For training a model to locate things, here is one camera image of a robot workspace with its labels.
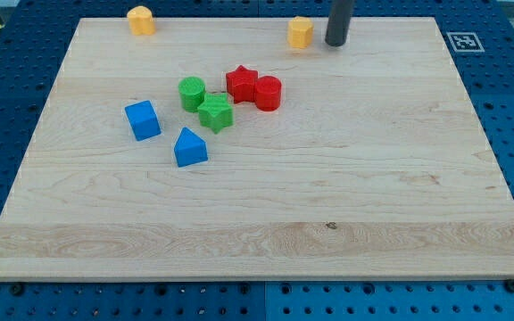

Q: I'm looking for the blue cube block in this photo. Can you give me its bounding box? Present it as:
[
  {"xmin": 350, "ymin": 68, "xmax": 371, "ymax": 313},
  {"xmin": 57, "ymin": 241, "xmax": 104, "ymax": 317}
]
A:
[{"xmin": 124, "ymin": 101, "xmax": 162, "ymax": 141}]

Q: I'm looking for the white fiducial marker tag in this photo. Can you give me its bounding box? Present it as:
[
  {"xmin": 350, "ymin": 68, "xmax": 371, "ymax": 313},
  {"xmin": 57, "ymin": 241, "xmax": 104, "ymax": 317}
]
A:
[{"xmin": 447, "ymin": 32, "xmax": 485, "ymax": 53}]

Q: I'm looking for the red star block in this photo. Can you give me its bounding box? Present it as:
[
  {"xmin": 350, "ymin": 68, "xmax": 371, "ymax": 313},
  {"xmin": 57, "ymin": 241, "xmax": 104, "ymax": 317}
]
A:
[{"xmin": 226, "ymin": 65, "xmax": 258, "ymax": 103}]

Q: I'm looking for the green cylinder block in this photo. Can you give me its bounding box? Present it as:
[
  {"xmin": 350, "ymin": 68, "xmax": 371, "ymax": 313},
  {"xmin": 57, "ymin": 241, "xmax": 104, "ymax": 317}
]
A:
[{"xmin": 178, "ymin": 77, "xmax": 205, "ymax": 112}]

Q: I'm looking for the light wooden board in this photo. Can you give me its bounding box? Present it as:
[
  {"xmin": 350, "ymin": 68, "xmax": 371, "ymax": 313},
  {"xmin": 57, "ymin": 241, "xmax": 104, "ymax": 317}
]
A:
[{"xmin": 0, "ymin": 17, "xmax": 514, "ymax": 282}]

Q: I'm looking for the blue triangle block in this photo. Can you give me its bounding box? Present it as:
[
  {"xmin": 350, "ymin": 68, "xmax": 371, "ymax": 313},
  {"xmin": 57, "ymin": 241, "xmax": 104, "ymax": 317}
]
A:
[{"xmin": 174, "ymin": 128, "xmax": 209, "ymax": 168}]

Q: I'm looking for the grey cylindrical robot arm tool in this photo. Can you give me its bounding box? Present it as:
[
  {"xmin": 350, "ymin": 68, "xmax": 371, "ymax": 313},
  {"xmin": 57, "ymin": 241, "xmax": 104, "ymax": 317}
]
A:
[{"xmin": 325, "ymin": 0, "xmax": 356, "ymax": 47}]

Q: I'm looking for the green star block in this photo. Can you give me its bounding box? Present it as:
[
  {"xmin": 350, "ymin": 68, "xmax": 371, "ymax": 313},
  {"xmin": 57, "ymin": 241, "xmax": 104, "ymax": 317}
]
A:
[{"xmin": 197, "ymin": 93, "xmax": 234, "ymax": 134}]

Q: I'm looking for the yellow heart block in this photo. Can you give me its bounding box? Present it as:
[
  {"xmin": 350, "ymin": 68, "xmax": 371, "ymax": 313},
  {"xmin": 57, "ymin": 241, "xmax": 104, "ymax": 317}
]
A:
[{"xmin": 127, "ymin": 5, "xmax": 156, "ymax": 36}]

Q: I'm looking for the yellow hexagon block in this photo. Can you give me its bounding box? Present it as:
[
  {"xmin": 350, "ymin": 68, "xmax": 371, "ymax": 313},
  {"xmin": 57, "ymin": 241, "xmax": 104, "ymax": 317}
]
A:
[{"xmin": 286, "ymin": 16, "xmax": 314, "ymax": 49}]

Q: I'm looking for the red cylinder block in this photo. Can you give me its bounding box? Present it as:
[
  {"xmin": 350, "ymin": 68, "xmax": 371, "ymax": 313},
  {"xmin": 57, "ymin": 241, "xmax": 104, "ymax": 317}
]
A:
[{"xmin": 254, "ymin": 76, "xmax": 282, "ymax": 111}]

